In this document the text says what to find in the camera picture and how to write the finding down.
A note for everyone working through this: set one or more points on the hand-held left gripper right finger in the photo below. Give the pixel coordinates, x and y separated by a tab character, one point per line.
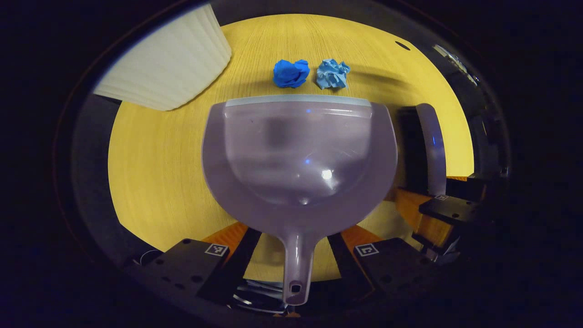
346	264

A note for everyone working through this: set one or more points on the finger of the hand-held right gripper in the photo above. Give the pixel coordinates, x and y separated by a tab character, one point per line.
451	210
469	184

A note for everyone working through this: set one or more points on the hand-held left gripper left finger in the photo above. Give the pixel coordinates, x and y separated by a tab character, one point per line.
237	264

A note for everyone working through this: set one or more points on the lilac small broom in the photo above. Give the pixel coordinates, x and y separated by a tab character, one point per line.
432	150

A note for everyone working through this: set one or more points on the lilac plastic dustpan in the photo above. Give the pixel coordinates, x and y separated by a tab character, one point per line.
296	150

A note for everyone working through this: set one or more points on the light blue paper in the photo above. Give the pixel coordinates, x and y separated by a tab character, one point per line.
332	74

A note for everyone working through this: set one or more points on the dark blue paper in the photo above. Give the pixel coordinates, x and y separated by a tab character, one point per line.
290	74

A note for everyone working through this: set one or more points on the white ribbed garbage bin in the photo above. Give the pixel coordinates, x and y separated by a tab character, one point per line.
168	64

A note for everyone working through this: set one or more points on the metal frame rail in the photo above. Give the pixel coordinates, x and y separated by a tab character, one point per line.
455	61

